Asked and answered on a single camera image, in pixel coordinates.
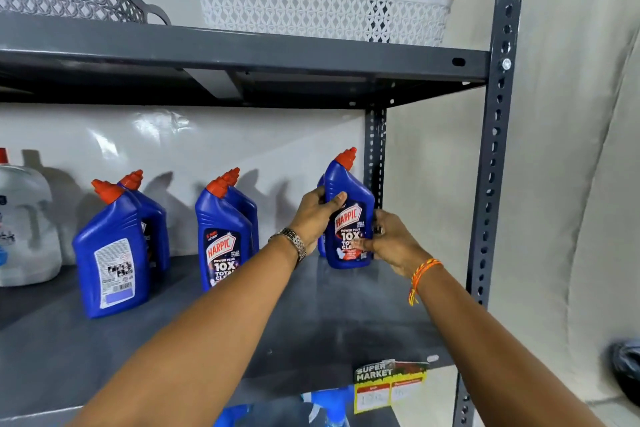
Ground person's left hand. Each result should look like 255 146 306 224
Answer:
289 185 348 256

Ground person's right hand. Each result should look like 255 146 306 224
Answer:
350 209 432 277

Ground blue toilet cleaner bottle red cap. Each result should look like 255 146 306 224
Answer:
72 179 151 319
322 147 376 270
195 176 254 292
316 174 329 258
118 170 171 275
220 167 260 255

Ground person's left forearm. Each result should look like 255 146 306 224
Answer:
67 237 306 427

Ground person's right forearm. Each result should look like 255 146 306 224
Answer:
410 262 608 427

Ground silver metal wristwatch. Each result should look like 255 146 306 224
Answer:
268 228 307 262

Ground yellow green shelf price tag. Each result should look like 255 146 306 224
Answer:
354 360 430 415

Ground grey metal shelving rack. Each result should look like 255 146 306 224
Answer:
0 0 529 427

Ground white lattice plastic basket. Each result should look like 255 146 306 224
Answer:
196 0 453 47

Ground black plastic bag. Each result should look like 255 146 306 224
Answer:
611 339 640 395

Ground white plastic jug red cap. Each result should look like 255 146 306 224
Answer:
0 147 63 287

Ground orange thread bracelet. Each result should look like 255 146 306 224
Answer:
407 258 444 306

